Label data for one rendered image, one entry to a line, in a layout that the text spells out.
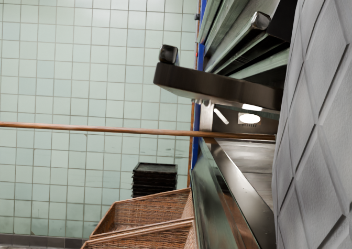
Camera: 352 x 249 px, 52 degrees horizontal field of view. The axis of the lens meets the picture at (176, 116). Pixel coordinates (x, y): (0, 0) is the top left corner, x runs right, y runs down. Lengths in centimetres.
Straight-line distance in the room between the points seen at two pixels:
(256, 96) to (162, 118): 271
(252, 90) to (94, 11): 291
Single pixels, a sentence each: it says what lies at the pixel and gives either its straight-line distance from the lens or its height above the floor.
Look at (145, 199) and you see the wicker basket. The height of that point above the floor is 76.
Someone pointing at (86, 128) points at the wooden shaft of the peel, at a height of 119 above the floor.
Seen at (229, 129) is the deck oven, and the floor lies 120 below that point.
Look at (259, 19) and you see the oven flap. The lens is 41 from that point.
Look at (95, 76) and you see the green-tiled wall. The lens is 318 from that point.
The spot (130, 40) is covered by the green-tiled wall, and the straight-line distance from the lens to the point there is 316.
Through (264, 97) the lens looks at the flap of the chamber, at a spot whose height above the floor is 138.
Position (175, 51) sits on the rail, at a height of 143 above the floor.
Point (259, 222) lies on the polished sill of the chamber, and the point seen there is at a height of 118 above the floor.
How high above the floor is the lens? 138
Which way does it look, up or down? 3 degrees down
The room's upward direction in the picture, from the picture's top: 3 degrees clockwise
